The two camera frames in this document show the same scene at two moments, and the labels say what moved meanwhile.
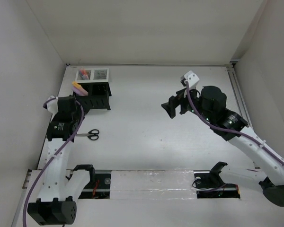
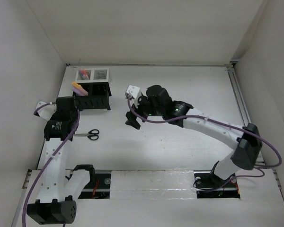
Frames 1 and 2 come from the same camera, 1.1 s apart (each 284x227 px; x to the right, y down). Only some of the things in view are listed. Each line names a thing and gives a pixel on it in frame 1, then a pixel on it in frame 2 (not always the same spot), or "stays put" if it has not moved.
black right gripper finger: [173, 102] → [131, 121]
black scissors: [91, 135] stays put
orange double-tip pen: [85, 74] stays put
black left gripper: [56, 118] stays put
